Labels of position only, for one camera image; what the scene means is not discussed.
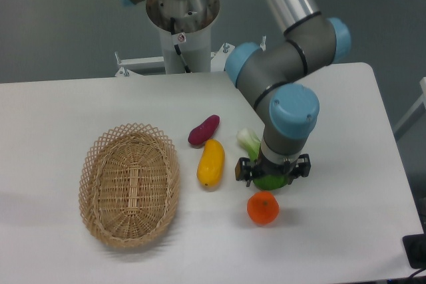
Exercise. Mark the black device at table edge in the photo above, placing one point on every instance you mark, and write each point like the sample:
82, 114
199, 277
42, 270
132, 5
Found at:
414, 246

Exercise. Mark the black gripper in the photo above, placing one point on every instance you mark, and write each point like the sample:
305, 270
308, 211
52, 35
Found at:
247, 170

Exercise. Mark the white frame at right edge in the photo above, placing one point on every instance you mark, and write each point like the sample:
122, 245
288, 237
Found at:
413, 114

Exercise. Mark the orange fruit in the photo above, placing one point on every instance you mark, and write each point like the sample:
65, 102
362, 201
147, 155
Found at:
263, 208

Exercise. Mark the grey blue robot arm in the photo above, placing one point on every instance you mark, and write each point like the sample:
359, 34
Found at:
268, 79

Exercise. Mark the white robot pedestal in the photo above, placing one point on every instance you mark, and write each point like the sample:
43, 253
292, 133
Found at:
184, 29

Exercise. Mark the woven wicker basket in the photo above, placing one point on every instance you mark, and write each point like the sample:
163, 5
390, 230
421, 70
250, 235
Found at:
129, 186

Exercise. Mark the yellow mango toy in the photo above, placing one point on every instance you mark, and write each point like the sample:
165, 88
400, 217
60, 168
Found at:
211, 164

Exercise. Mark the purple sweet potato toy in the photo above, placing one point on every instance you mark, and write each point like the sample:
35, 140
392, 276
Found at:
200, 134

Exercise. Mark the green leafy vegetable toy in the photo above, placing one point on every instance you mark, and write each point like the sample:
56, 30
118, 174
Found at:
250, 142

